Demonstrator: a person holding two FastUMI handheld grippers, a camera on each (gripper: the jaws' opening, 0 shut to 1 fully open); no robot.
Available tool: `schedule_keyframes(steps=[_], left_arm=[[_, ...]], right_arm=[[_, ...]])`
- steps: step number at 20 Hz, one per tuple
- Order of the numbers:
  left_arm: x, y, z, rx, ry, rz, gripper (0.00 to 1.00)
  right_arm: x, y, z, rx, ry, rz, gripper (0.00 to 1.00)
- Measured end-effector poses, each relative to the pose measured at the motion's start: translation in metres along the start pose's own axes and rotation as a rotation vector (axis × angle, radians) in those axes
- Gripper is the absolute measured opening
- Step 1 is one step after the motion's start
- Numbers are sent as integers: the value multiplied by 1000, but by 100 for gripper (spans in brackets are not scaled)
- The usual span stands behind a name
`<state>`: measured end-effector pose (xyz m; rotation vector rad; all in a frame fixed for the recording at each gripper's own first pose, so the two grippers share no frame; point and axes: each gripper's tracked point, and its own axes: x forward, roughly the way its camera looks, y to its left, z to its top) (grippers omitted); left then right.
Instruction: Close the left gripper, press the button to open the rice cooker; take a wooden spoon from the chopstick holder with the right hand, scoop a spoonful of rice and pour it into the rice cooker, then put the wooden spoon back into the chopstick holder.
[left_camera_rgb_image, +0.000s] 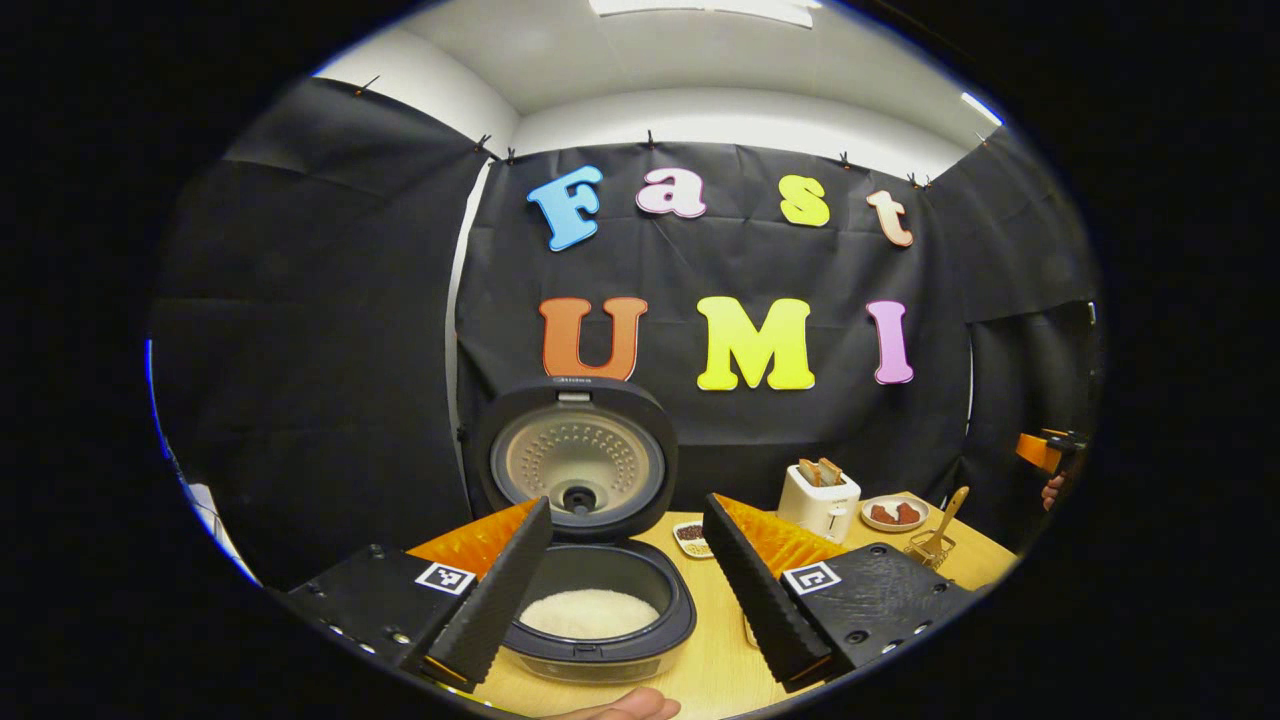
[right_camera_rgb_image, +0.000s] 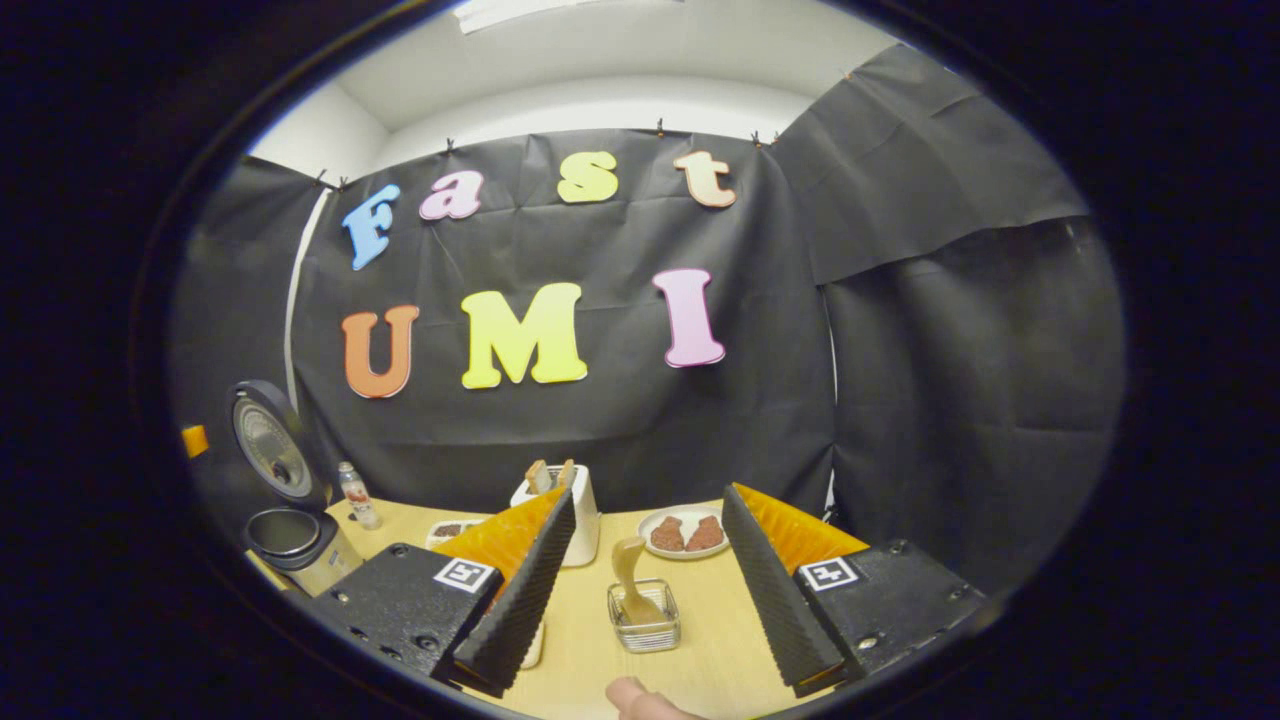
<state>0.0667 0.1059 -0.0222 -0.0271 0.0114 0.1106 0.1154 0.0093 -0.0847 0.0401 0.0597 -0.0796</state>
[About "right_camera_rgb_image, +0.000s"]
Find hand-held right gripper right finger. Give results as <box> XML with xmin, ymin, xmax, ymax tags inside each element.
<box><xmin>722</xmin><ymin>483</ymin><xmax>991</xmax><ymax>698</ymax></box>

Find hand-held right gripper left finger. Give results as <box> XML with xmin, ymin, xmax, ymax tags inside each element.
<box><xmin>305</xmin><ymin>487</ymin><xmax>578</xmax><ymax>698</ymax></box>

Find wooden spoon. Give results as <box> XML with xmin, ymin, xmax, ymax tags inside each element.
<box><xmin>612</xmin><ymin>536</ymin><xmax>673</xmax><ymax>626</ymax></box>

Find clear chopstick holder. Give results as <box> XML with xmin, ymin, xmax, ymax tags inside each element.
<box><xmin>608</xmin><ymin>580</ymin><xmax>682</xmax><ymax>654</ymax></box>

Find black rice cooker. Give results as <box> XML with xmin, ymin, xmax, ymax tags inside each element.
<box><xmin>225</xmin><ymin>380</ymin><xmax>366</xmax><ymax>598</ymax></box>

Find white divided bean dish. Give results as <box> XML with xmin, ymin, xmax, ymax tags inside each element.
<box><xmin>427</xmin><ymin>518</ymin><xmax>491</xmax><ymax>549</ymax></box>

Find white toaster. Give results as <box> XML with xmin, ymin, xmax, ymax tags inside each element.
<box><xmin>510</xmin><ymin>463</ymin><xmax>601</xmax><ymax>568</ymax></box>

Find white plate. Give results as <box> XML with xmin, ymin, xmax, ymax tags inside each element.
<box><xmin>638</xmin><ymin>505</ymin><xmax>731</xmax><ymax>561</ymax></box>

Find small clear bottle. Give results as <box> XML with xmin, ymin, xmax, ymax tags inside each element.
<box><xmin>338</xmin><ymin>461</ymin><xmax>383</xmax><ymax>531</ymax></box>

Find black backdrop cloth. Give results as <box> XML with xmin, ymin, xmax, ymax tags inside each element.
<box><xmin>170</xmin><ymin>45</ymin><xmax>1126</xmax><ymax>591</ymax></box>

